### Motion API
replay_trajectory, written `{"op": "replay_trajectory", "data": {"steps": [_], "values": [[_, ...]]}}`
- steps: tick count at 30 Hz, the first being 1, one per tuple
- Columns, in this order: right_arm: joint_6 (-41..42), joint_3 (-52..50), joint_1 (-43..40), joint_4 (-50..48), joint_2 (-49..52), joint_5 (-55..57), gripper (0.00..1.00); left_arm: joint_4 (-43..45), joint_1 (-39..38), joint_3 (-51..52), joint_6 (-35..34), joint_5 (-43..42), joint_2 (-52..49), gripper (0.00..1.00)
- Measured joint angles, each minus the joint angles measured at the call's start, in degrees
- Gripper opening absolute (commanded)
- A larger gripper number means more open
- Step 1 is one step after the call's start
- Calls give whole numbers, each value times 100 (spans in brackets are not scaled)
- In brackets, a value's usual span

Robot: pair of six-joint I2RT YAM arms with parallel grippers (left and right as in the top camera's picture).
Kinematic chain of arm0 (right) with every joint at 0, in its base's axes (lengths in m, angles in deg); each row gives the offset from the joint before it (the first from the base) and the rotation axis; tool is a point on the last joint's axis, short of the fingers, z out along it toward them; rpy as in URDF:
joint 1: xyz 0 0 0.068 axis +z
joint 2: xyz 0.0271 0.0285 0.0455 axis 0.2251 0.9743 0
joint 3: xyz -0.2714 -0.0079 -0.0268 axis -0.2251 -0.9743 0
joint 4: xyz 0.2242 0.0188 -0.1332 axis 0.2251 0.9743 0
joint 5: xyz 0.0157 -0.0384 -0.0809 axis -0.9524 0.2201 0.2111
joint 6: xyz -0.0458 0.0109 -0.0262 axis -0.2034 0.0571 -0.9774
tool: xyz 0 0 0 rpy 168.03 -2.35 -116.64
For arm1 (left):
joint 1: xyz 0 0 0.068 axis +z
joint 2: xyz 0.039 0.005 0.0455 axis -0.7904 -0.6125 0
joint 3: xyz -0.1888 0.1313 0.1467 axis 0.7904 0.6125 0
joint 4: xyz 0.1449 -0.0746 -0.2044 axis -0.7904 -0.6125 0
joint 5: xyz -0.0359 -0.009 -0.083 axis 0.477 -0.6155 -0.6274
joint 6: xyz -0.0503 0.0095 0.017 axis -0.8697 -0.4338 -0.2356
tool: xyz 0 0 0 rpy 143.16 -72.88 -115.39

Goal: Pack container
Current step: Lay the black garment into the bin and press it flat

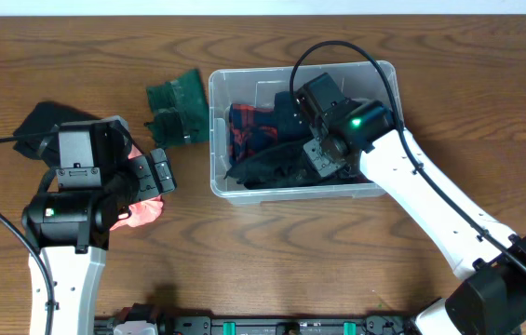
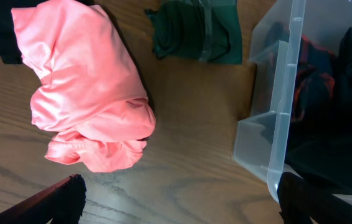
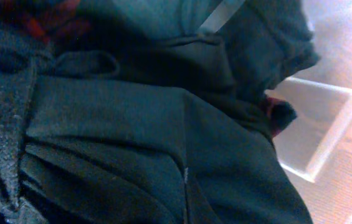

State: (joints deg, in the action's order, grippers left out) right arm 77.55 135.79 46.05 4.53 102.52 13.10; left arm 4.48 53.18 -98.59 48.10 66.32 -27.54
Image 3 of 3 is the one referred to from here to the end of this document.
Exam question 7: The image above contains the red navy plaid shirt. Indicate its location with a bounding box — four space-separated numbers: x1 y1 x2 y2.
0 0 91 43

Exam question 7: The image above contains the black garment with band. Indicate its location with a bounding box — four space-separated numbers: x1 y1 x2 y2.
78 0 320 103

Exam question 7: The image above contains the clear plastic storage bin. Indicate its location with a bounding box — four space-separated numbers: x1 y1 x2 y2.
265 0 352 224

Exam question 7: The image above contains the large black garment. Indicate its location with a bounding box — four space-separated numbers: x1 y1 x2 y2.
0 25 312 223

